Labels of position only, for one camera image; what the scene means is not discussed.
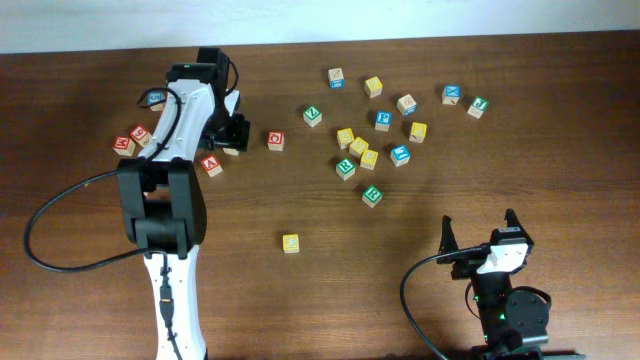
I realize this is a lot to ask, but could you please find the yellow block cluster lower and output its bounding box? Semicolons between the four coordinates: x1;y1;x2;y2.
360;149;379;170

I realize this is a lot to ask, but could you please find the green J letter block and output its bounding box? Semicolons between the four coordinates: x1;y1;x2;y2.
467;97;489;119

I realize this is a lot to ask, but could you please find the yellow block right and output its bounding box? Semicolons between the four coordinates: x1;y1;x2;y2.
409;122;428;143

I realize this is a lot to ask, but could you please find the yellow block cluster left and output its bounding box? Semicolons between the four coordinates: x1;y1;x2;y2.
336;128;355;149

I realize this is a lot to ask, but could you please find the green V letter block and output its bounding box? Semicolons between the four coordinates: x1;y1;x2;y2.
223;148;240;156

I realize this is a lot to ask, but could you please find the red 9 number block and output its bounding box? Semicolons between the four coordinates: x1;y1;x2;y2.
130;125;151;147

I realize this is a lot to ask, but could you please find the green Z letter block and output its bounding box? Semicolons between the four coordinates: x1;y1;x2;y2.
303;106;322;127

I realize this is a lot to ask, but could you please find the green r block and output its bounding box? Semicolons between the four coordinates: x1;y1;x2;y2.
362;185;384;208
336;158;356;181

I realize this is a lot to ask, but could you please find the yellow block cluster middle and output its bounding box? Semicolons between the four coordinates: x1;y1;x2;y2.
349;137;369;159

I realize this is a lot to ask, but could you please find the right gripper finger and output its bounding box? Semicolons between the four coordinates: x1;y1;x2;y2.
504;208;521;228
438;215;459;254

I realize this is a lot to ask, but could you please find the red A letter block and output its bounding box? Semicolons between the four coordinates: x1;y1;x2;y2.
201;155;223;177

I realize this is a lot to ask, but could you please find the yellow block far top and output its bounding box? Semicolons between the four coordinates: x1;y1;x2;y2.
364;76;383;98

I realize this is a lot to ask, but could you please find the blue sided top block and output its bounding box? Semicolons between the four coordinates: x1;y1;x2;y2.
328;68;345;89

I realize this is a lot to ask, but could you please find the red O letter block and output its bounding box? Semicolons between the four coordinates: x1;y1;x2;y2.
267;131;284;151

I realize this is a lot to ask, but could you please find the yellow block cluster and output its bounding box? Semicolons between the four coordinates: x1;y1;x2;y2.
360;149;379;170
349;137;369;159
336;128;355;149

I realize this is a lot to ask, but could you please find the blue E letter block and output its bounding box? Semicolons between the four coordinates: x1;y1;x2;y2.
390;145;411;167

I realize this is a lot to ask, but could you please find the blue X letter block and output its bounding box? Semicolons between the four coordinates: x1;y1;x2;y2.
442;84;461;105

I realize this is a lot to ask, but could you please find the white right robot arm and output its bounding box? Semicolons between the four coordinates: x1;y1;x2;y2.
439;209;552;359

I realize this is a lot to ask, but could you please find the blue P letter block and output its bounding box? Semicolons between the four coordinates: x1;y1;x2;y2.
375;111;392;132

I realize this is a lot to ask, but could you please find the orange sided plain block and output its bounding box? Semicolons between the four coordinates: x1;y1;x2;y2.
397;94;417;116

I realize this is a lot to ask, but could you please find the yellow C letter block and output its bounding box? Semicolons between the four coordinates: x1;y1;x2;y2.
282;234;300;254

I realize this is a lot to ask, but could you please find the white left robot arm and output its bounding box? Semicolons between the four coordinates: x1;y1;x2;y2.
117;47;250;359

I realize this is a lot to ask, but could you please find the red M letter block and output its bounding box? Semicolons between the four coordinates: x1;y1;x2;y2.
113;136;136;156

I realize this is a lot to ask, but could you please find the blue 5 number block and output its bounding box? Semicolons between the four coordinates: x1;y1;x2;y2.
147;91;166;112

